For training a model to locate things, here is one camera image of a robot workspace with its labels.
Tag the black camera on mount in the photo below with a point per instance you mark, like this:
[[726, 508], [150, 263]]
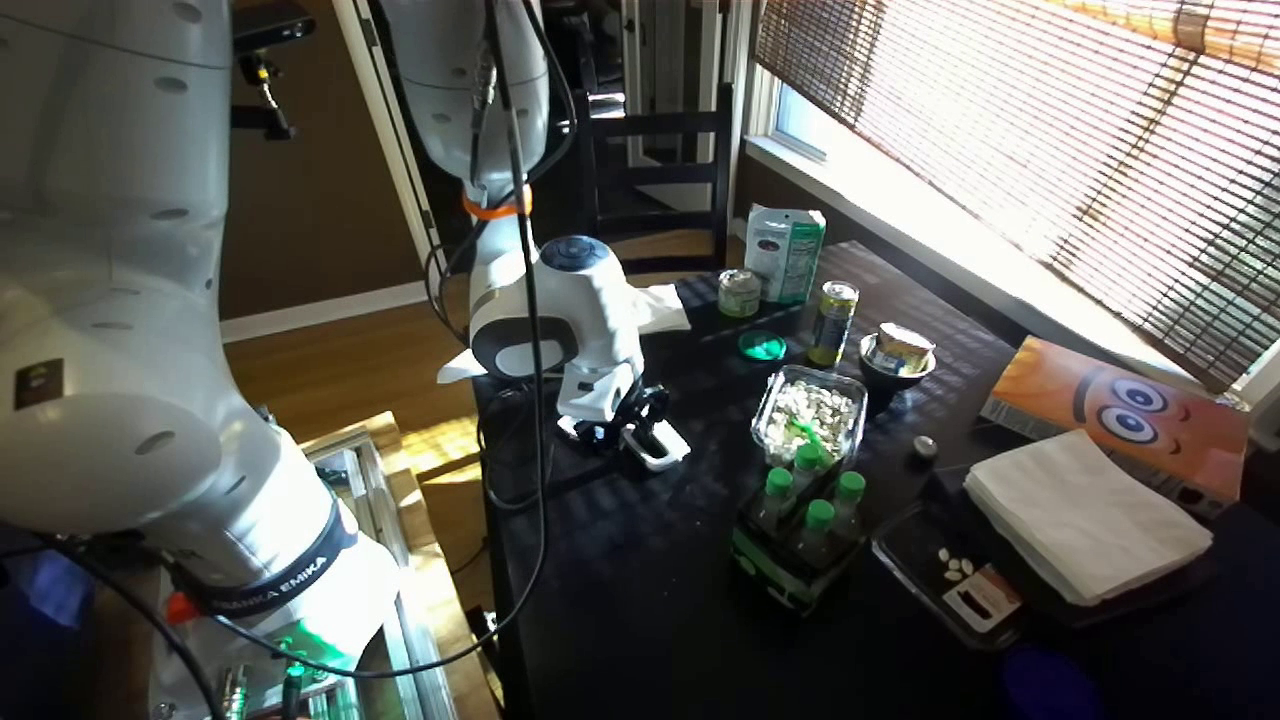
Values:
[[267, 74]]

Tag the small black knob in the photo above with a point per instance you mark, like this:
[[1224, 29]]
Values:
[[925, 450]]

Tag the white cup on saucer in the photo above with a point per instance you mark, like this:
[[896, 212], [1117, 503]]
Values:
[[907, 349]]

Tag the small glass jar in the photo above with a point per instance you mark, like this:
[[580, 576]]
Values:
[[737, 295]]

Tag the white and green carton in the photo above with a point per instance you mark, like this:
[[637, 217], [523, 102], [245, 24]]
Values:
[[787, 251]]

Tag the green capped bottle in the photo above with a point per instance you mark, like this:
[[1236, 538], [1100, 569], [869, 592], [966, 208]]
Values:
[[779, 489], [849, 489], [808, 463], [819, 523]]

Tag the black scale with white label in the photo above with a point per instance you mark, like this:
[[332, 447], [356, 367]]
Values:
[[942, 563]]

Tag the large bamboo window blind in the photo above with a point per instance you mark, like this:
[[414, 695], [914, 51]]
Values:
[[1066, 134]]

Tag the green lid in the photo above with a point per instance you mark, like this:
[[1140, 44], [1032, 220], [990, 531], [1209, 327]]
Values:
[[767, 349]]

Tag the clear container with white pieces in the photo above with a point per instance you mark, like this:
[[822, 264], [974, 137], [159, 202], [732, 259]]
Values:
[[808, 410]]

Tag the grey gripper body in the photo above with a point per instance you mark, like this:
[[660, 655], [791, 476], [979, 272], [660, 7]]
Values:
[[595, 385]]

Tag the white napkin stack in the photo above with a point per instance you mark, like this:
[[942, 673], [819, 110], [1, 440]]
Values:
[[1087, 513]]

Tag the orange book with eyes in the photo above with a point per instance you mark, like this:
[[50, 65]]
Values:
[[1146, 422]]

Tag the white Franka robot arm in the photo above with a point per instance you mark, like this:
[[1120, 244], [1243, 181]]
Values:
[[105, 334]]

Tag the dark wooden chair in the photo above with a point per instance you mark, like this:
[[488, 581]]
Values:
[[654, 161]]

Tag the black bottle rack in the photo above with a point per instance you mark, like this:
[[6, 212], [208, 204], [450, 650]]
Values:
[[787, 581]]

